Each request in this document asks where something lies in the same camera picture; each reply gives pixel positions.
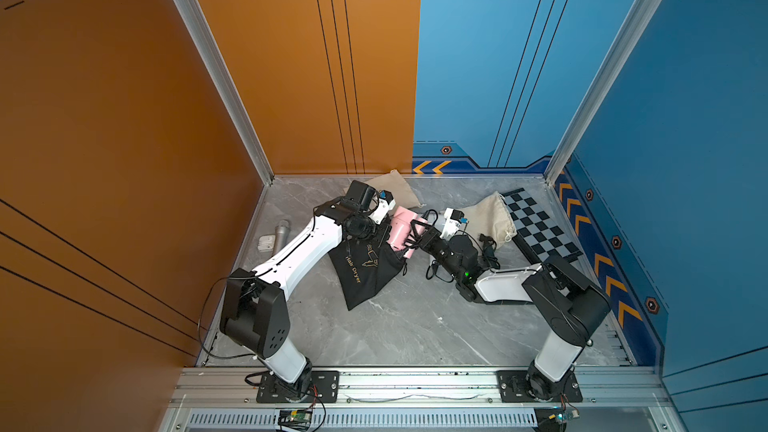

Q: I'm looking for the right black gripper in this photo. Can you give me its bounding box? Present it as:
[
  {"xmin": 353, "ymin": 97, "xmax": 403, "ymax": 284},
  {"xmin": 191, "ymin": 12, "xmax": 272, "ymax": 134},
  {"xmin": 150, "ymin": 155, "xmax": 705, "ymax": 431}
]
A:
[{"xmin": 411, "ymin": 219, "xmax": 464, "ymax": 282}]

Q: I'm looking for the pink hair dryer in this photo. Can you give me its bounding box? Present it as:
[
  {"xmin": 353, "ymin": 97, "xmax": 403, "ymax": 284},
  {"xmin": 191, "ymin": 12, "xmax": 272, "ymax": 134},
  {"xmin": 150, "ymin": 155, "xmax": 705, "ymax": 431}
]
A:
[{"xmin": 387, "ymin": 206, "xmax": 419, "ymax": 259}]

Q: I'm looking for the black drawstring dryer bag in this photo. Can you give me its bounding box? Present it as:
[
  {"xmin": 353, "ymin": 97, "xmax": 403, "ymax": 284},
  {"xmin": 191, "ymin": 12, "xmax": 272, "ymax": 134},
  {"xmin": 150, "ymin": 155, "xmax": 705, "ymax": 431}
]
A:
[{"xmin": 328, "ymin": 240, "xmax": 406, "ymax": 311}]

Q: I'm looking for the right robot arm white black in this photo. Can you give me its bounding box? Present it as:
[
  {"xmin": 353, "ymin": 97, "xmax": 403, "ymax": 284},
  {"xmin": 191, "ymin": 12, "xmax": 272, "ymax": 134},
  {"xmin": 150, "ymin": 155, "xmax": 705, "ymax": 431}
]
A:
[{"xmin": 405, "ymin": 219, "xmax": 611, "ymax": 402}]

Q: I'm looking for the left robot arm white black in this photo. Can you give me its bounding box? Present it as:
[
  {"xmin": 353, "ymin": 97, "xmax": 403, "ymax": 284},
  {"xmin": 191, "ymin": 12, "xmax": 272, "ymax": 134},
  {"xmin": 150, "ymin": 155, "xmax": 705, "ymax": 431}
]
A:
[{"xmin": 219, "ymin": 180, "xmax": 396, "ymax": 400}]

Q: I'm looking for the white hair dryer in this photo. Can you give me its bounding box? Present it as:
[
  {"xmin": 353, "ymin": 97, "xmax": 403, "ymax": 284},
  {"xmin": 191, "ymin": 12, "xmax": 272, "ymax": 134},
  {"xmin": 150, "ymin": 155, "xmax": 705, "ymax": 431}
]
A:
[{"xmin": 425, "ymin": 260, "xmax": 442, "ymax": 280}]

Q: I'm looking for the dark green hair dryer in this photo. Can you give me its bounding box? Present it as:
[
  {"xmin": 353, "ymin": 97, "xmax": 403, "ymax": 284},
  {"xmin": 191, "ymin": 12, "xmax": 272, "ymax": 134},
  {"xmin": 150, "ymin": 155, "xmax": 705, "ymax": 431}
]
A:
[{"xmin": 479, "ymin": 234, "xmax": 500, "ymax": 270}]

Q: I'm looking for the silver grey hair tool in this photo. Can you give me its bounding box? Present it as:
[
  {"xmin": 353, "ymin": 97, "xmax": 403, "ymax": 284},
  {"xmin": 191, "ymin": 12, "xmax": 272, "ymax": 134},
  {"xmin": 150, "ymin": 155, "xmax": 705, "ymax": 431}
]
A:
[{"xmin": 272, "ymin": 219, "xmax": 291, "ymax": 256}]

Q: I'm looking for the beige cloth bag rear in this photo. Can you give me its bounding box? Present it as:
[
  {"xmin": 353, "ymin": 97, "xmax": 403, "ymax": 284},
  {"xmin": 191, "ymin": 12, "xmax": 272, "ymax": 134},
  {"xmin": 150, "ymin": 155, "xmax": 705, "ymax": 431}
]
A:
[{"xmin": 366, "ymin": 170, "xmax": 423, "ymax": 209}]

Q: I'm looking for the beige cloth bag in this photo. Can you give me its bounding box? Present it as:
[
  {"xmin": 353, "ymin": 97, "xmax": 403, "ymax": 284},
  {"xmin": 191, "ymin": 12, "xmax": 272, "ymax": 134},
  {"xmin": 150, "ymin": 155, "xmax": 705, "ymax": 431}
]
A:
[
  {"xmin": 366, "ymin": 170, "xmax": 423, "ymax": 209},
  {"xmin": 461, "ymin": 191, "xmax": 517, "ymax": 245}
]

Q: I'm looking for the beige cloth bag right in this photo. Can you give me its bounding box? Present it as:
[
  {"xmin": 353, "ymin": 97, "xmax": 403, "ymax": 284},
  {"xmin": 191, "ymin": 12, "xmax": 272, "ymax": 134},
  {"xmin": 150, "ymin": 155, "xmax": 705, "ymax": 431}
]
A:
[{"xmin": 461, "ymin": 191, "xmax": 517, "ymax": 245}]

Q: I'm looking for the black white checkerboard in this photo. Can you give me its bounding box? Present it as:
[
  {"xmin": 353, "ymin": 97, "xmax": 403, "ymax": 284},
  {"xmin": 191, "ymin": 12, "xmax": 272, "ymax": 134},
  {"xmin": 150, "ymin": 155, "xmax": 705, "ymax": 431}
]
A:
[{"xmin": 502, "ymin": 188, "xmax": 583, "ymax": 264}]

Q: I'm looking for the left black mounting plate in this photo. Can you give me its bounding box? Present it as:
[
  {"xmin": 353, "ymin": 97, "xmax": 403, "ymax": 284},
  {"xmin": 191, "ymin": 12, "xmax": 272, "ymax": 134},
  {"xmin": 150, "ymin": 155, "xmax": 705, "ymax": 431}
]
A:
[{"xmin": 256, "ymin": 370, "xmax": 340, "ymax": 404}]

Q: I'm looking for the black mounting plate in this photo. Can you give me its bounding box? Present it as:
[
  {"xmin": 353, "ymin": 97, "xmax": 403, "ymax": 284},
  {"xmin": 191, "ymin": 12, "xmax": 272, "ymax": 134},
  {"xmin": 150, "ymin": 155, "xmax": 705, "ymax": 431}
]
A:
[
  {"xmin": 256, "ymin": 370, "xmax": 340, "ymax": 404},
  {"xmin": 496, "ymin": 369, "xmax": 583, "ymax": 403}
]

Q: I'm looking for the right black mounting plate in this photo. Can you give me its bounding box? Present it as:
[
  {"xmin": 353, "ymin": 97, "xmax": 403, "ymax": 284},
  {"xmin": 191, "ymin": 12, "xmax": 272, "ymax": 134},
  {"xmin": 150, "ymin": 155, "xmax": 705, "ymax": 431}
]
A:
[{"xmin": 496, "ymin": 369, "xmax": 583, "ymax": 403}]

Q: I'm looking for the left green circuit board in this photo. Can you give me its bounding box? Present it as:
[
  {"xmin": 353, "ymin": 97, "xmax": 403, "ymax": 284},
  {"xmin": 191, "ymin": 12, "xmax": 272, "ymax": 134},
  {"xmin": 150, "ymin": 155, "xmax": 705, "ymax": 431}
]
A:
[{"xmin": 277, "ymin": 409, "xmax": 313, "ymax": 432}]

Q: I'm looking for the green circuit board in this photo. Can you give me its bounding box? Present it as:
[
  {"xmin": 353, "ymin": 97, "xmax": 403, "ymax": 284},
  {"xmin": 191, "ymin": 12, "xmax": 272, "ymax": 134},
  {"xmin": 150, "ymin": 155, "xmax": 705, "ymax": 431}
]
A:
[
  {"xmin": 277, "ymin": 409, "xmax": 313, "ymax": 432},
  {"xmin": 533, "ymin": 409, "xmax": 580, "ymax": 432}
]

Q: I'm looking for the right green circuit board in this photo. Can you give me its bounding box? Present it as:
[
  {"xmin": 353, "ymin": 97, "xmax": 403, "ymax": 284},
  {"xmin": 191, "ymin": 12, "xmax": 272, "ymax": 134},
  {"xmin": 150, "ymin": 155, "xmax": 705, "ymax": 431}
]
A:
[{"xmin": 533, "ymin": 409, "xmax": 580, "ymax": 432}]

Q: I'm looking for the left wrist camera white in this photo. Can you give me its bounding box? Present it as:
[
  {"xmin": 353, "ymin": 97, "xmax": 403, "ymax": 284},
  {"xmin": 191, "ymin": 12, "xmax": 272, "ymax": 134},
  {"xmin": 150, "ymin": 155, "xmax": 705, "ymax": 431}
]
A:
[{"xmin": 369, "ymin": 190, "xmax": 396, "ymax": 224}]

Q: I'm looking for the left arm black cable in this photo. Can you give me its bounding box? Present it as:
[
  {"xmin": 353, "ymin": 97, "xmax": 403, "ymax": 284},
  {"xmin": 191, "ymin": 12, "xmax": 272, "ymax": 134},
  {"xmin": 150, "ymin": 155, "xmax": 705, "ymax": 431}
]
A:
[{"xmin": 196, "ymin": 275, "xmax": 256, "ymax": 361}]

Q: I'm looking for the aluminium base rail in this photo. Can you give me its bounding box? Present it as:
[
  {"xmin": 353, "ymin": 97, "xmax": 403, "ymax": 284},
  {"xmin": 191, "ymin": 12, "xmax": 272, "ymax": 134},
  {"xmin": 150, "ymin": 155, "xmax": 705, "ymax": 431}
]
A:
[{"xmin": 159, "ymin": 366, "xmax": 685, "ymax": 431}]

